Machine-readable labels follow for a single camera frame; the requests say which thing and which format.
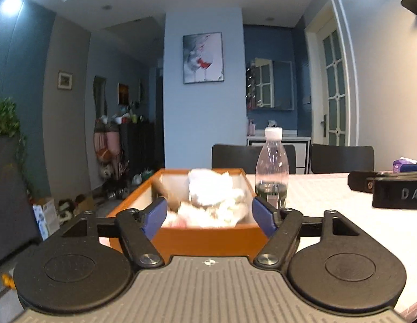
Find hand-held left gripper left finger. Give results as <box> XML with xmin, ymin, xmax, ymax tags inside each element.
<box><xmin>61</xmin><ymin>197</ymin><xmax>168</xmax><ymax>268</ymax></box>

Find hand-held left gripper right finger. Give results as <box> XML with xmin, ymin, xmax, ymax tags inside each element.
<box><xmin>252</xmin><ymin>195</ymin><xmax>360</xmax><ymax>267</ymax></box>

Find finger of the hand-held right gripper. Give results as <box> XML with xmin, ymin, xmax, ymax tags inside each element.
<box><xmin>348</xmin><ymin>171</ymin><xmax>417</xmax><ymax>193</ymax></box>

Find white cloth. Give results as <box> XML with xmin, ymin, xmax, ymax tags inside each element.
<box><xmin>163</xmin><ymin>188</ymin><xmax>250</xmax><ymax>228</ymax></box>

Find orange wooden tray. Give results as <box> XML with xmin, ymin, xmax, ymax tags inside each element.
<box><xmin>106</xmin><ymin>168</ymin><xmax>270</xmax><ymax>265</ymax></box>

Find black dining chair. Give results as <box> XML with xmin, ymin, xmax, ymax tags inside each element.
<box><xmin>309</xmin><ymin>143</ymin><xmax>375</xmax><ymax>175</ymax></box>
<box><xmin>211</xmin><ymin>144</ymin><xmax>297</xmax><ymax>175</ymax></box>

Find purple tissue box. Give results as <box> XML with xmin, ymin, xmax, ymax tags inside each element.
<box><xmin>392</xmin><ymin>157</ymin><xmax>417</xmax><ymax>173</ymax></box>

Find clear plastic water bottle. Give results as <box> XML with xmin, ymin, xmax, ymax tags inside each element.
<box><xmin>255</xmin><ymin>127</ymin><xmax>290</xmax><ymax>210</ymax></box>

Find black hallway cabinet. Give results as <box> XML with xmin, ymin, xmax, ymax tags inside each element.
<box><xmin>119</xmin><ymin>120</ymin><xmax>156</xmax><ymax>180</ymax></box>

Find hanging storage bags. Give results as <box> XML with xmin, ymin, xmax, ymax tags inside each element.
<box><xmin>93</xmin><ymin>116</ymin><xmax>122</xmax><ymax>181</ymax></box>

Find cardboard boxes on floor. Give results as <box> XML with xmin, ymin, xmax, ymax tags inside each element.
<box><xmin>33</xmin><ymin>194</ymin><xmax>95</xmax><ymax>240</ymax></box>

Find white glazed door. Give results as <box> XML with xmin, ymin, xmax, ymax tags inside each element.
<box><xmin>304</xmin><ymin>0</ymin><xmax>359</xmax><ymax>147</ymax></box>

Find dark framed picture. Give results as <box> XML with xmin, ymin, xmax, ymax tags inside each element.
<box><xmin>117</xmin><ymin>82</ymin><xmax>130</xmax><ymax>106</ymax></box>

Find dark grey sideboard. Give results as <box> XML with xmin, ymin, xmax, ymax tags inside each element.
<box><xmin>0</xmin><ymin>135</ymin><xmax>41</xmax><ymax>267</ymax></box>

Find small framed picture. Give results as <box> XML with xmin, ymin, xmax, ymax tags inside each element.
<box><xmin>57</xmin><ymin>70</ymin><xmax>74</xmax><ymax>91</ymax></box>

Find framed wine glass picture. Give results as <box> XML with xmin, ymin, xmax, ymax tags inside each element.
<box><xmin>182</xmin><ymin>32</ymin><xmax>225</xmax><ymax>85</ymax></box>

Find green potted plant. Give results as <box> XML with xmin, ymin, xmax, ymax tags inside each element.
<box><xmin>0</xmin><ymin>97</ymin><xmax>28</xmax><ymax>183</ymax></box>

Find mirrored wall cabinet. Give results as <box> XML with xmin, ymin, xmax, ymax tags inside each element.
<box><xmin>247</xmin><ymin>57</ymin><xmax>295</xmax><ymax>111</ymax></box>

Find narrow wall mirror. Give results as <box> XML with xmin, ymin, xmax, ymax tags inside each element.
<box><xmin>93</xmin><ymin>75</ymin><xmax>108</xmax><ymax>118</ymax></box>

